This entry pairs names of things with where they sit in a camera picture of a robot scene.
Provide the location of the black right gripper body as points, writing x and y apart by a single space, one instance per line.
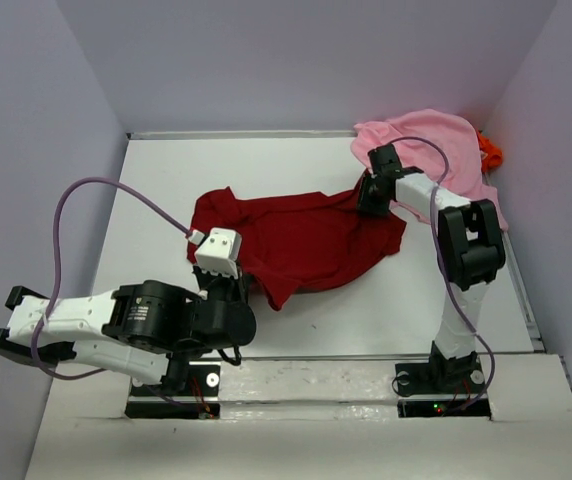
369 197

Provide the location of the white back table rail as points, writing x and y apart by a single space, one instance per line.
238 134

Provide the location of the white cardboard front cover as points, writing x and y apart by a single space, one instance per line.
527 436

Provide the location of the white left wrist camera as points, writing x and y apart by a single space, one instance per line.
217 251

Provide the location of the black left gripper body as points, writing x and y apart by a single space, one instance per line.
218 288

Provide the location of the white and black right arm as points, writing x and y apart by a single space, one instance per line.
470 252

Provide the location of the orange cloth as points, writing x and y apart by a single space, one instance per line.
491 155

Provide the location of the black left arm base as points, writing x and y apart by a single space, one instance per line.
198 400

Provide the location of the pink t shirt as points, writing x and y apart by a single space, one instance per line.
423 139

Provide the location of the dark red t shirt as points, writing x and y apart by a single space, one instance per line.
305 243

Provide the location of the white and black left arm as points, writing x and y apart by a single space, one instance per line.
150 331

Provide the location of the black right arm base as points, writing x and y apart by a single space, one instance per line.
419 396

